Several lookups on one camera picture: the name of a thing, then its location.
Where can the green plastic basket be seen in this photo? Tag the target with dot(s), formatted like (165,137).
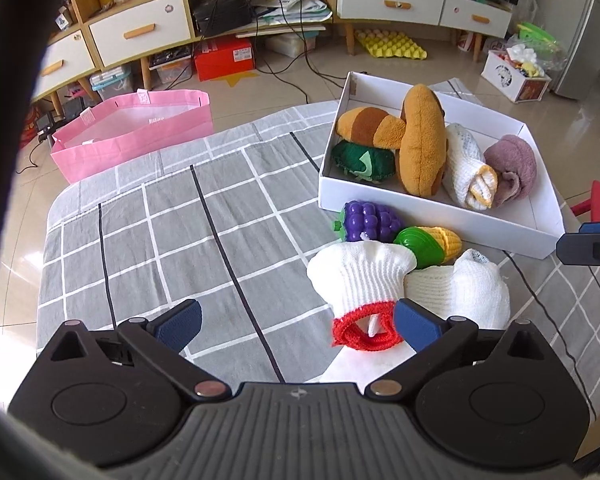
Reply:
(538,39)

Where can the white glove red cuff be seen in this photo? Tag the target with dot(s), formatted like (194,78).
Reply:
(362,282)

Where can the red shoe box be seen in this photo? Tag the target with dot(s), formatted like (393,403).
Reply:
(223,56)

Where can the mauve towel cloth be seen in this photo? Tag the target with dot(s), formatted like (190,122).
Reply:
(513,160)

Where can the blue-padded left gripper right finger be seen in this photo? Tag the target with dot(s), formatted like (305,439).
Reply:
(439,346)

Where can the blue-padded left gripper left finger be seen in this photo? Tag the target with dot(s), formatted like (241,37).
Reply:
(158,344)

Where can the yellow egg tray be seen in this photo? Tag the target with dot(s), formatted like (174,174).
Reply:
(381,43)

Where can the pink shopping bag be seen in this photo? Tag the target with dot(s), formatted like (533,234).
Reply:
(125,127)

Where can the purple toy grapes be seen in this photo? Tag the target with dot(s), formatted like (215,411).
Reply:
(358,221)

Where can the wooden white TV cabinet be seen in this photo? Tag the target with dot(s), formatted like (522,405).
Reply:
(134,30)

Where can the clear storage bin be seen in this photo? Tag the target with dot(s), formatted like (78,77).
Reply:
(114,82)

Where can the black printer device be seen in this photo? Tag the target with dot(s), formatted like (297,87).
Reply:
(214,17)

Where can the brown plush animal toy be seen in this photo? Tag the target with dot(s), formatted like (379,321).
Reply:
(417,137)

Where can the grey checked tablecloth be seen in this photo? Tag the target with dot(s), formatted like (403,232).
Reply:
(232,221)

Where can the white toy carton box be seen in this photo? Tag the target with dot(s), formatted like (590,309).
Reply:
(517,73)

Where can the white knit glove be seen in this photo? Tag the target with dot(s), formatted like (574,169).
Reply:
(471,287)

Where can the dark green felt plush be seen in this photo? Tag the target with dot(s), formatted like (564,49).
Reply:
(364,163)

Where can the green yellow toy corn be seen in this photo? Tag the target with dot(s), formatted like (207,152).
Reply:
(431,245)

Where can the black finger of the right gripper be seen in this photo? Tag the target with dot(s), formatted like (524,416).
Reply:
(579,249)

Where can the silver refrigerator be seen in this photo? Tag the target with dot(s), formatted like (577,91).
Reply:
(576,26)

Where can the white yellow-cuff glove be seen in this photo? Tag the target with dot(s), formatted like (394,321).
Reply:
(468,179)

